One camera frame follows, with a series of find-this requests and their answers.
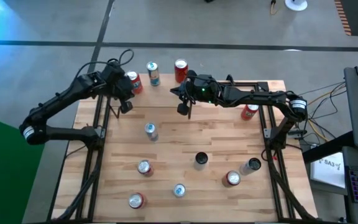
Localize white SA3 sign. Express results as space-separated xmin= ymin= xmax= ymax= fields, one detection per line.
xmin=309 ymin=151 xmax=347 ymax=190

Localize black desk beam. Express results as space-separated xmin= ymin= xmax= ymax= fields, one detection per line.
xmin=301 ymin=130 xmax=356 ymax=164

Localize white round stand base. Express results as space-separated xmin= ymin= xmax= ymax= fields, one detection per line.
xmin=284 ymin=0 xmax=308 ymax=12

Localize red Coca-Cola can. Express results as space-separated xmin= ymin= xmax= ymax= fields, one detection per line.
xmin=174 ymin=58 xmax=189 ymax=84

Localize black power connector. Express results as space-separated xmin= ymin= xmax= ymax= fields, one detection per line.
xmin=287 ymin=129 xmax=308 ymax=138

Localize wooden shelf black metal legs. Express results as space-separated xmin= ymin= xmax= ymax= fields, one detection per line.
xmin=109 ymin=73 xmax=196 ymax=121

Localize orange Fanta can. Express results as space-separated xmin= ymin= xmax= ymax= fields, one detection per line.
xmin=240 ymin=104 xmax=260 ymax=121
xmin=126 ymin=70 xmax=144 ymax=95

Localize silver blue Red Bull can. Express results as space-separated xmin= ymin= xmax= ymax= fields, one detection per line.
xmin=145 ymin=60 xmax=161 ymax=87
xmin=173 ymin=183 xmax=187 ymax=198
xmin=144 ymin=122 xmax=160 ymax=142

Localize green floor mat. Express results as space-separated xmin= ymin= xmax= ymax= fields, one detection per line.
xmin=0 ymin=113 xmax=47 ymax=224

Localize yellow floor cable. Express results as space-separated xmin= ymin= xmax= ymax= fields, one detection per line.
xmin=290 ymin=82 xmax=347 ymax=142

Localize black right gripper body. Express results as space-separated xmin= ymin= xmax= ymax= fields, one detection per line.
xmin=185 ymin=70 xmax=223 ymax=103

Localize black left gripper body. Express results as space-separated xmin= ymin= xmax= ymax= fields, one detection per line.
xmin=103 ymin=60 xmax=135 ymax=100

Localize red soda can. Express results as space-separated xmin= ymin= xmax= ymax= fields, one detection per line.
xmin=137 ymin=159 xmax=155 ymax=178
xmin=222 ymin=170 xmax=242 ymax=189
xmin=128 ymin=192 xmax=148 ymax=210

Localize white Celsius can black lid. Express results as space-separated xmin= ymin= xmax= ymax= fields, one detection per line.
xmin=239 ymin=157 xmax=262 ymax=176
xmin=193 ymin=151 xmax=209 ymax=171

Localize black camera cable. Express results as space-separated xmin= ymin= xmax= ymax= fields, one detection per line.
xmin=75 ymin=49 xmax=135 ymax=79

